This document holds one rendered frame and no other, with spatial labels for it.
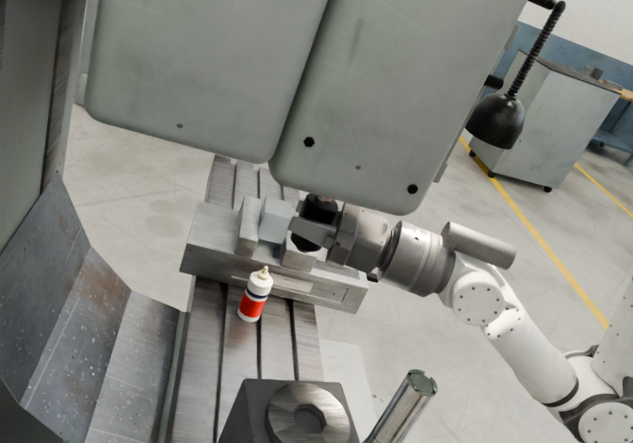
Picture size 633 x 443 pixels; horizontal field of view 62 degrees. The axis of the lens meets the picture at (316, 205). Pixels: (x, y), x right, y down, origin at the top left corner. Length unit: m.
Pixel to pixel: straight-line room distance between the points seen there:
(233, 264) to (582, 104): 4.63
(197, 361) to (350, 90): 0.50
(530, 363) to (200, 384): 0.47
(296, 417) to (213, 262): 0.45
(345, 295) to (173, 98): 0.61
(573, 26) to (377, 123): 7.92
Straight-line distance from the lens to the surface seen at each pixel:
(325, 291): 1.02
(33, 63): 0.69
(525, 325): 0.79
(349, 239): 0.67
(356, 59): 0.53
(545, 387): 0.84
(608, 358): 0.86
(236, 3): 0.49
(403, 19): 0.53
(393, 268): 0.70
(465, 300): 0.71
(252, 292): 0.91
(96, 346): 0.89
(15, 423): 1.02
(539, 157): 5.39
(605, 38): 8.74
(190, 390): 0.83
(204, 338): 0.90
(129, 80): 0.52
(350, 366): 1.08
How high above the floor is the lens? 1.59
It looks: 28 degrees down
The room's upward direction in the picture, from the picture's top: 22 degrees clockwise
